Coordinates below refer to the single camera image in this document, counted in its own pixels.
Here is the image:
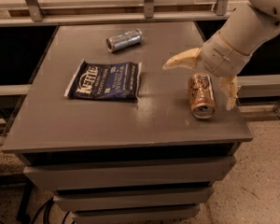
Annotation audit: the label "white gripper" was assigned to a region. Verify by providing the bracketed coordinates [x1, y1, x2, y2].
[162, 32, 251, 111]

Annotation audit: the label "orange soda can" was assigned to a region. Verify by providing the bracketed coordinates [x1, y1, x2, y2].
[189, 73, 216, 119]

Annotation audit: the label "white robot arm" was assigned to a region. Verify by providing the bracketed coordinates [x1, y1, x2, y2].
[162, 0, 280, 110]

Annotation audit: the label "silver blue can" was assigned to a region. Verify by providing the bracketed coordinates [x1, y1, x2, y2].
[105, 29, 143, 52]

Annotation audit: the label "blue Kettle chips bag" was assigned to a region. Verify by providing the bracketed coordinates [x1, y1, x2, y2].
[64, 61, 142, 101]

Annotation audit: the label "top grey drawer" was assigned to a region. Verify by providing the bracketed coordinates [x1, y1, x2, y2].
[24, 156, 236, 190]

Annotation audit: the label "grey drawer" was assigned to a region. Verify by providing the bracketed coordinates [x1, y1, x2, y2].
[73, 205, 200, 224]
[24, 156, 236, 190]
[54, 187, 214, 211]

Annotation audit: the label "grey drawer cabinet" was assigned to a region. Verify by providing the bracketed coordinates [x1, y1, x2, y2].
[1, 21, 254, 224]

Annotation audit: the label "middle grey drawer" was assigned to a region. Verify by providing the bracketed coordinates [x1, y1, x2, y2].
[54, 187, 214, 211]

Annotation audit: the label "bottom grey drawer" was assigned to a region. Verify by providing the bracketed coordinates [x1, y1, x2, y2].
[73, 205, 200, 224]

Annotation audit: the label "metal window frame rail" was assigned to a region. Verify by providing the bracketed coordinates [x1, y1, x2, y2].
[0, 0, 231, 27]

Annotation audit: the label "black floor cables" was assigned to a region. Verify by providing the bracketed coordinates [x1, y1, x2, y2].
[31, 197, 73, 224]

